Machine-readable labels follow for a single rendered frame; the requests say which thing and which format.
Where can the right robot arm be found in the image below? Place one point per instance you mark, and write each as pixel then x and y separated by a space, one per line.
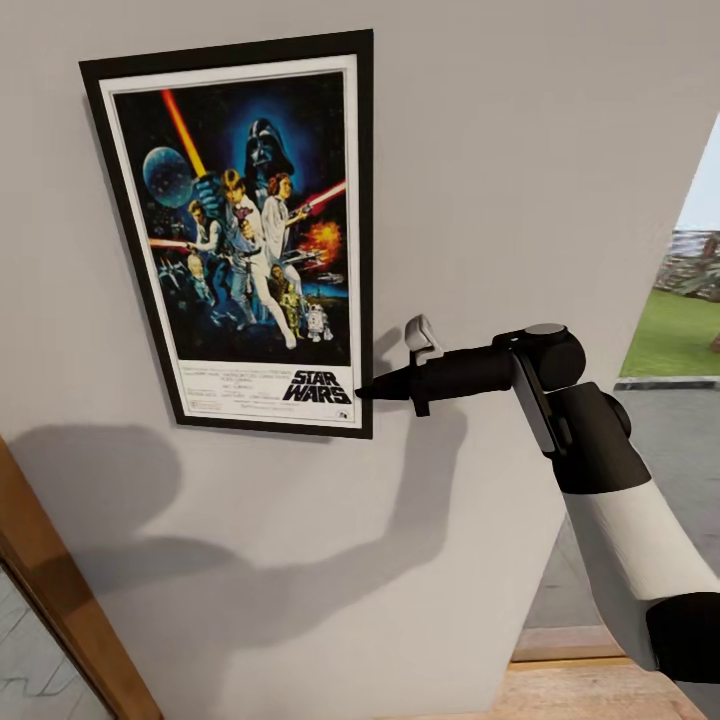
pixel 655 593

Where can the door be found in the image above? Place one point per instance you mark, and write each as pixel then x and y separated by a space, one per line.
pixel 59 657

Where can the fixed window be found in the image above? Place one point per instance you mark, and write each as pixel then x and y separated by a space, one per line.
pixel 669 385

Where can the poster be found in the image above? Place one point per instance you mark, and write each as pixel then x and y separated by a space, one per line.
pixel 243 175

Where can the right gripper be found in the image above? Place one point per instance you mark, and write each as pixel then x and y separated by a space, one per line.
pixel 451 376

